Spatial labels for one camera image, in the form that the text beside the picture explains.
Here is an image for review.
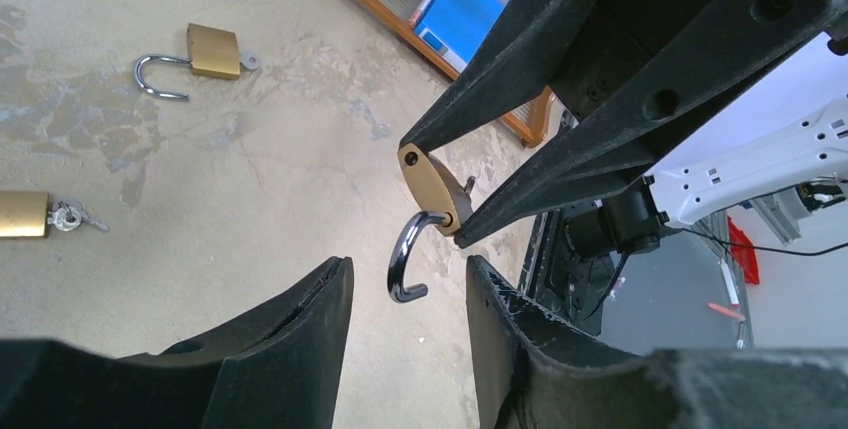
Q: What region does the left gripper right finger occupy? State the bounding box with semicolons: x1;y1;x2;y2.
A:
466;255;847;428

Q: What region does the red white marker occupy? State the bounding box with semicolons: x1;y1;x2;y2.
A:
407;0;433;30

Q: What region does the brass padlock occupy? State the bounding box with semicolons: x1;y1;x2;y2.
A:
133;23;262;102
1;190;110;239
387;143;476;304

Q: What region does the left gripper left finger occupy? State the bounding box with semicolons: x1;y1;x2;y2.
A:
1;257;354;428

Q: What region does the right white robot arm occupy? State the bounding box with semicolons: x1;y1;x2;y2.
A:
398;0;847;248

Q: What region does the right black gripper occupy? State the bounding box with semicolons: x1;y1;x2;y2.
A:
400;0;847;247

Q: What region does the blue notebook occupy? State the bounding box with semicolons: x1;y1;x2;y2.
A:
414;0;504;73

